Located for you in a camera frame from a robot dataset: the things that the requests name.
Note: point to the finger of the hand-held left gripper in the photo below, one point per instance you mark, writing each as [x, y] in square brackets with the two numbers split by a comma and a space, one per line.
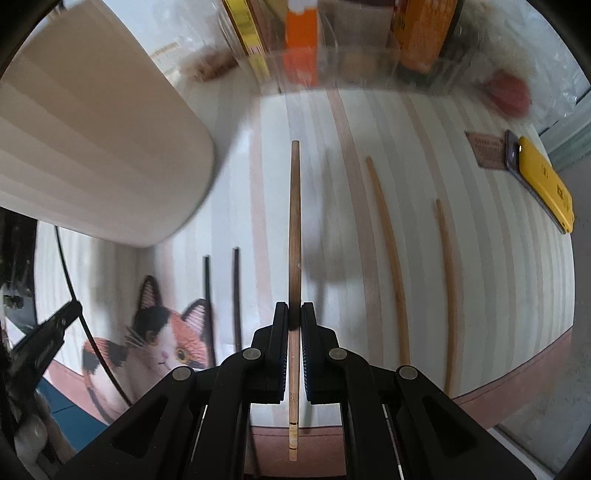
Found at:
[51, 341]

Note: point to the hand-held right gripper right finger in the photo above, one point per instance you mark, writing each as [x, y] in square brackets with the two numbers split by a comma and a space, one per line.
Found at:
[308, 369]

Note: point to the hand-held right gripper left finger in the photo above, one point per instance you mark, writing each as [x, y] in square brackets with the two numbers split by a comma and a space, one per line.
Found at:
[280, 364]

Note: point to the beige ribbed utensil holder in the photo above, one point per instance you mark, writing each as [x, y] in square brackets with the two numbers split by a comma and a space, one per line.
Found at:
[92, 138]

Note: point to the brown wooden chopstick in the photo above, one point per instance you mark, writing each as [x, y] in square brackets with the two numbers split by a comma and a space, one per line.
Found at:
[294, 221]

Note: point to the pale bamboo chopstick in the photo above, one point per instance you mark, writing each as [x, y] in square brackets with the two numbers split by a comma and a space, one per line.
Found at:
[403, 332]

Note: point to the striped cat print tablecloth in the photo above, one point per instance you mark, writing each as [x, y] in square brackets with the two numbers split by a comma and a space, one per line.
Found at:
[351, 230]

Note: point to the green-tipped bamboo chopstick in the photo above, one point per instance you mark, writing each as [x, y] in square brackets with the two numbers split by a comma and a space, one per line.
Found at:
[455, 318]

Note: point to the plastic bag with brown food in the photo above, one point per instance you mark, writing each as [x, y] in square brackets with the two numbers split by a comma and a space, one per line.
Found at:
[210, 64]

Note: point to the brown card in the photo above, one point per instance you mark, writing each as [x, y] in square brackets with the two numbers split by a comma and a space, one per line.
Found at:
[485, 150]

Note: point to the yellow and grey device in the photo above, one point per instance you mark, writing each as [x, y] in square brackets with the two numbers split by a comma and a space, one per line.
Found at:
[511, 152]

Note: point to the clear plastic organizer bin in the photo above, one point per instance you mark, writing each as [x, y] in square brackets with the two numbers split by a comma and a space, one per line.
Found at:
[360, 69]

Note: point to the yellow box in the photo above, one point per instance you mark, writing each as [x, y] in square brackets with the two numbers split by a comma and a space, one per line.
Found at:
[244, 23]

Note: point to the red food packet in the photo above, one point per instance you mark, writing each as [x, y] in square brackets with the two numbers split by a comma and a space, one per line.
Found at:
[508, 92]

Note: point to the jar with brown lid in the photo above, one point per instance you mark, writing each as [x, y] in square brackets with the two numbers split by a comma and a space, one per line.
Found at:
[360, 27]

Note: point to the soy sauce bottle orange label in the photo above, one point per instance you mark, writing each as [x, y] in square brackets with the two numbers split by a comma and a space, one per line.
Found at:
[420, 32]

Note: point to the large clear plastic bag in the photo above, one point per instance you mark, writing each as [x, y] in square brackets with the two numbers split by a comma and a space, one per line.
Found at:
[545, 55]

